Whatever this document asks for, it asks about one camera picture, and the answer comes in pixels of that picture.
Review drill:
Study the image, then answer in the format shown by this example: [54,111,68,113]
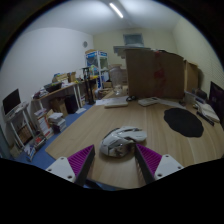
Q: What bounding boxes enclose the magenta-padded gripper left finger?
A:
[45,144,96,188]

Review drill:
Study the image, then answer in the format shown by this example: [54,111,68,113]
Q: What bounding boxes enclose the cluttered wooden side desk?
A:
[31,79,98,111]

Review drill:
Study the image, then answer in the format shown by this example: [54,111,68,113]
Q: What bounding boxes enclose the dark brown bag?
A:
[191,88,209,101]

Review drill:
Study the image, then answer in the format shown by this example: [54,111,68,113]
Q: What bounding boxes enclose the black computer tower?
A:
[64,94,79,115]

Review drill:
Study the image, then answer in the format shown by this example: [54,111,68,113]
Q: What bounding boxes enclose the large brown cardboard box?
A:
[124,47,186,100]

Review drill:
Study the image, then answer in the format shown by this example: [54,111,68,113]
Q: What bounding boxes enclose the tall narrow cardboard box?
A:
[183,59,200,94]

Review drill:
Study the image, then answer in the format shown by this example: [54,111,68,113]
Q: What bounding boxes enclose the flat white box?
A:
[103,98,129,109]

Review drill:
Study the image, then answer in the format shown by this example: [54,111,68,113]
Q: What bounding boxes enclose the white and blue shelf unit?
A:
[84,49,110,89]

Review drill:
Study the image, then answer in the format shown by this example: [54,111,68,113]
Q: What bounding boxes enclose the white wire rack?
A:
[3,103,36,149]

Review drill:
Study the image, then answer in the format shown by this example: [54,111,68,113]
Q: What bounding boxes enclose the stack of books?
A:
[47,112,68,133]

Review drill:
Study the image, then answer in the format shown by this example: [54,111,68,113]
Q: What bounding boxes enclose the black computer monitor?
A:
[1,88,22,116]

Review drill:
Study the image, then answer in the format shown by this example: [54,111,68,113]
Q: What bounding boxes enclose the long ceiling light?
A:
[108,2,125,19]

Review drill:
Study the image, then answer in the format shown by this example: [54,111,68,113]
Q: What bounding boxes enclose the white and grey computer mouse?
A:
[99,125,148,158]

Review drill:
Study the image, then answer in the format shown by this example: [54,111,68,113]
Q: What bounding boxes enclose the black coiled cable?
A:
[125,95,138,103]

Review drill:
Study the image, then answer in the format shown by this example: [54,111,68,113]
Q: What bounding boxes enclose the white open book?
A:
[196,101,221,124]

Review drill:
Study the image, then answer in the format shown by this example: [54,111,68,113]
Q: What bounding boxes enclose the black round mouse pad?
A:
[163,107,205,138]

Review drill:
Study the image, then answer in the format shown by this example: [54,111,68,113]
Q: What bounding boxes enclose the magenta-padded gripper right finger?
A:
[133,143,185,185]

